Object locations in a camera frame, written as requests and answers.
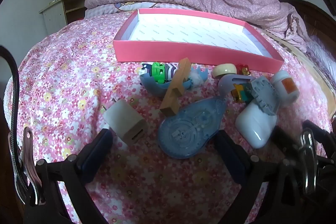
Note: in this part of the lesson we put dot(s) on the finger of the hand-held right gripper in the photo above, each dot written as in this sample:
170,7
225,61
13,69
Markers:
321,134
287,141

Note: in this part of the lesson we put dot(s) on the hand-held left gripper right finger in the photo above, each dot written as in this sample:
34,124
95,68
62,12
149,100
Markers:
232,161

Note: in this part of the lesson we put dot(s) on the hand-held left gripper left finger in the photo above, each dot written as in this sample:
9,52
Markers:
95,153

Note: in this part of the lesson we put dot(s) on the white earbuds case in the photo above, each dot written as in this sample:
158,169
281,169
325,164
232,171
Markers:
252,124

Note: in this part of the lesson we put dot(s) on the white charger plug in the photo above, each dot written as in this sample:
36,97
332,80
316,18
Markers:
123,121

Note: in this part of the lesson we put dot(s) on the white bottle orange label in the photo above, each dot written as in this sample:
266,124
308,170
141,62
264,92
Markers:
282,92

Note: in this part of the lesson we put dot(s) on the grey plastic plate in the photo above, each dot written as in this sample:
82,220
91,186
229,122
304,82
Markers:
262,95

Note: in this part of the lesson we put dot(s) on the blue correction tape dispenser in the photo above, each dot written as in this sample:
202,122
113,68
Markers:
183,132

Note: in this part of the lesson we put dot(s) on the small green yellow box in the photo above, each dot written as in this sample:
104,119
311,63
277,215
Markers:
240,91

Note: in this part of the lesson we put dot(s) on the lavender plastic holder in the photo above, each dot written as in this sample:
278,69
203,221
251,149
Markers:
227,82

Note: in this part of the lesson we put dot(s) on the small red yellow toy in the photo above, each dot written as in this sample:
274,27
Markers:
242,69

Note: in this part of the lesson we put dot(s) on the notched wooden block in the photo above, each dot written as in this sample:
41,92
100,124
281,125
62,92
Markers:
173,92

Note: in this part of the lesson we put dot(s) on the cream tape roll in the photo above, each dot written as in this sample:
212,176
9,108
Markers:
223,69

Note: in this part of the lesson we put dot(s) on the green striped toy figure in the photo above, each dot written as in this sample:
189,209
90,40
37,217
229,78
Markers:
158,71

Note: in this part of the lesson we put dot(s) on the pink cardboard box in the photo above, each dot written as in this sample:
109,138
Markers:
183,52

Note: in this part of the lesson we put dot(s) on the metal spring clip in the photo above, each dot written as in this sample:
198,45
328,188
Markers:
308,161
26,161

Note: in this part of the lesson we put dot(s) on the yellow cartoon bed sheet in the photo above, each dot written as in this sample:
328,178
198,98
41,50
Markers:
309,66

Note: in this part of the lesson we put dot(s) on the lilac frilly pillow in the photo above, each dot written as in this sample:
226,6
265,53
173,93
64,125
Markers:
324,56

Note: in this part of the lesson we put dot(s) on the pink floral bed sheet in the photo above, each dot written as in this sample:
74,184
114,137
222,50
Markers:
65,69

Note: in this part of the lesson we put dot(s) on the dark wooden headboard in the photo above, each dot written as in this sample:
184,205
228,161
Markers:
315,16

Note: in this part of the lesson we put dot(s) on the beige bedside cabinet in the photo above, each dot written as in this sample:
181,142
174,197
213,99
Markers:
53,16

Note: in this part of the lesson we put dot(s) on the checked lilac cartoon bedding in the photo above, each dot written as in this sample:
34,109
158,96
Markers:
105,10

